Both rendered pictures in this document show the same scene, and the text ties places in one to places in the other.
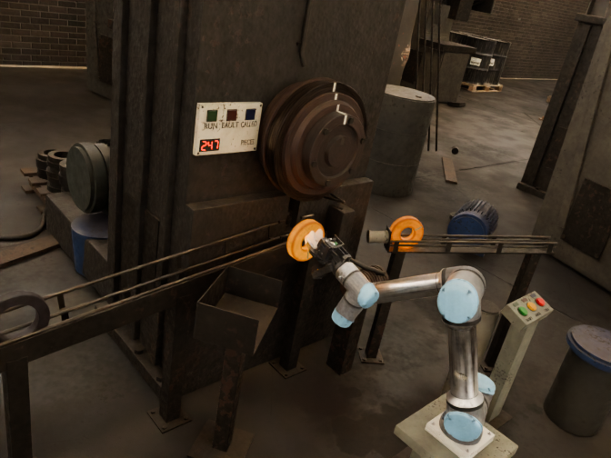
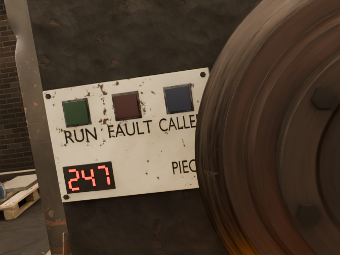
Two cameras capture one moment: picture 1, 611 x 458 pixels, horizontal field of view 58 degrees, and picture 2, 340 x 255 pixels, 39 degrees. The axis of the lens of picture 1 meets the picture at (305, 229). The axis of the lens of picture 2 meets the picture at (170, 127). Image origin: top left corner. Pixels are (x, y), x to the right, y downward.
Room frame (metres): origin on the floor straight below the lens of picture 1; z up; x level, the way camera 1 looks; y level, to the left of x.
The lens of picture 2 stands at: (1.52, -0.29, 1.25)
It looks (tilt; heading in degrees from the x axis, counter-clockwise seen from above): 7 degrees down; 54
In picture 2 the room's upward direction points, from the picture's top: 8 degrees counter-clockwise
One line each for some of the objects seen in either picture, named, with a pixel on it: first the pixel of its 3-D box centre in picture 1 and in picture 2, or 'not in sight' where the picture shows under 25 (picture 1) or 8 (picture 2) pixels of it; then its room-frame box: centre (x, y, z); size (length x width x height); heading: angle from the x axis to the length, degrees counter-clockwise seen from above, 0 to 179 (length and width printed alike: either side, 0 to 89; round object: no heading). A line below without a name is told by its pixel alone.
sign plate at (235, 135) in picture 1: (228, 128); (132, 137); (1.90, 0.33, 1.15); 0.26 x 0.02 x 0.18; 136
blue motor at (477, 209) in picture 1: (474, 224); not in sight; (3.96, -1.26, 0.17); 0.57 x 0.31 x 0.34; 156
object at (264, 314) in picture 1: (229, 376); not in sight; (1.55, 0.17, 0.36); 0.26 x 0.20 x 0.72; 171
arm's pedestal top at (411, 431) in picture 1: (455, 439); not in sight; (1.54, -0.67, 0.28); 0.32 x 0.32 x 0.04; 47
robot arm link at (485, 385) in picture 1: (474, 393); not in sight; (1.54, -0.67, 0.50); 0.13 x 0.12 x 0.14; 157
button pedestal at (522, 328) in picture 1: (508, 362); not in sight; (2.04, -0.98, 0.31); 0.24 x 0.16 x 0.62; 136
